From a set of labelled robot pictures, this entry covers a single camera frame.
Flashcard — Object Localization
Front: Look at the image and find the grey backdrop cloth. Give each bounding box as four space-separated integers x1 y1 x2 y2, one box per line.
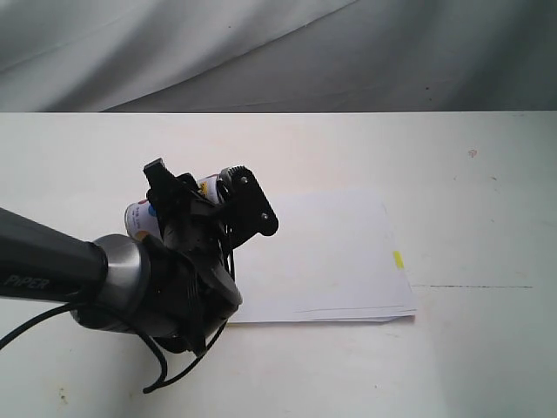
1 1 556 112

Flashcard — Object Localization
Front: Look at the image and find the stack of white paper sheets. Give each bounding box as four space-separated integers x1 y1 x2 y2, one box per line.
232 189 417 324

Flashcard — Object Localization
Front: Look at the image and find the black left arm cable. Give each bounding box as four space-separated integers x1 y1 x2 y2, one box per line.
0 226 238 395

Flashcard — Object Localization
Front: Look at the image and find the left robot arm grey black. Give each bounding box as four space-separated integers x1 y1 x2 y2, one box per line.
1 160 252 355

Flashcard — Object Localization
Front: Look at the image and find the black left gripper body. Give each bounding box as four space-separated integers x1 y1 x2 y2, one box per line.
158 172 231 261

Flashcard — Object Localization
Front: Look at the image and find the white dotted spray paint can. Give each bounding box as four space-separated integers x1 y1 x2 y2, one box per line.
124 172 232 241

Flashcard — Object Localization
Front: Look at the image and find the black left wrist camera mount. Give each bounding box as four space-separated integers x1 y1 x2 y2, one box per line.
219 165 279 247

